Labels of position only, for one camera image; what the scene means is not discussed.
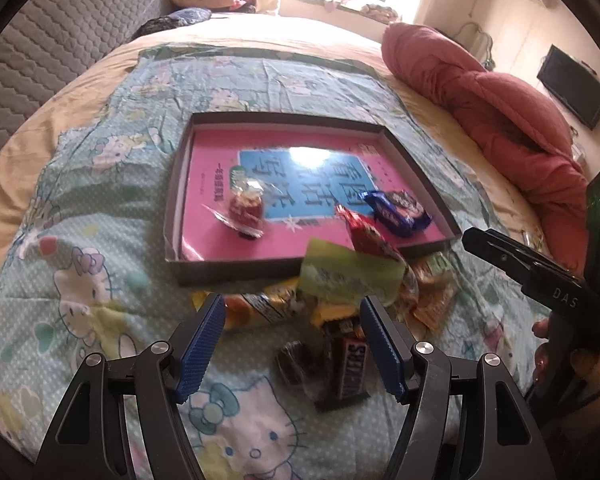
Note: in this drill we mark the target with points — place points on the brown chocolate bar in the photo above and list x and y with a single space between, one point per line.
350 370

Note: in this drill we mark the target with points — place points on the dark patterned cloth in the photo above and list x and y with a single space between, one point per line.
170 22

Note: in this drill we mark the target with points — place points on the blue candy packet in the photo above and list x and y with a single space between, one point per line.
395 215

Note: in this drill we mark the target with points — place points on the pink quilt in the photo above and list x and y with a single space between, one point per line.
480 95

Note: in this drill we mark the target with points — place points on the black television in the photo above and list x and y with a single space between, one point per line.
570 85

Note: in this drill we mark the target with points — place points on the patterned cloth bundle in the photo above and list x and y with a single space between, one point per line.
380 11

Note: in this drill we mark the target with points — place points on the person's right hand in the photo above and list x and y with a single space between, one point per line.
541 330

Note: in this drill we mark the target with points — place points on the printed blanket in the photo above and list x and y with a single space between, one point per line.
105 210

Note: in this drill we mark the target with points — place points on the dark brown candy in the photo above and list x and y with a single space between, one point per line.
295 357

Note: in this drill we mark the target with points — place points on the beige bed sheet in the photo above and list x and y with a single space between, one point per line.
305 35

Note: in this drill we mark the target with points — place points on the grey quilted headboard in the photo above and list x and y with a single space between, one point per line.
55 35

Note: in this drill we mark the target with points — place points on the red candy in clear wrapper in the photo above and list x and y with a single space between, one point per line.
245 207

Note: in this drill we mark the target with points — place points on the small brown candy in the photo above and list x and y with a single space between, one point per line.
337 328

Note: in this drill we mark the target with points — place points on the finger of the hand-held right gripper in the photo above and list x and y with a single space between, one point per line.
500 252

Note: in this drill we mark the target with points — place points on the green snack packet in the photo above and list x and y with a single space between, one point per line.
345 275

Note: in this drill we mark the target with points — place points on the red snack packet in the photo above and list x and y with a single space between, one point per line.
367 235

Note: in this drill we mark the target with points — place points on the pink book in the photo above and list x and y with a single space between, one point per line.
220 170

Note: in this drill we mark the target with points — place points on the yellow snack bar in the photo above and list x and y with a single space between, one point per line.
260 307

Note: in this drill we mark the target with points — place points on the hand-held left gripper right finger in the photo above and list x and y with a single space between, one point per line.
380 350

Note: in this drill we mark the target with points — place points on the grey cardboard box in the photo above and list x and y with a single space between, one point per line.
220 270

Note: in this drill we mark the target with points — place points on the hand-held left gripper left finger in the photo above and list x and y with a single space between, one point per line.
202 345

